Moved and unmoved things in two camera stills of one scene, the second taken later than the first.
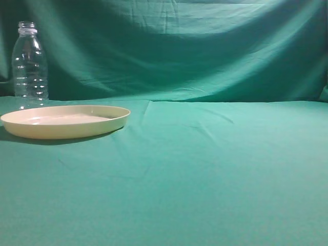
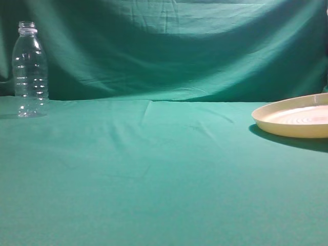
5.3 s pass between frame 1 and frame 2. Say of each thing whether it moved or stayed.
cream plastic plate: moved
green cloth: stayed
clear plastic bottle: stayed
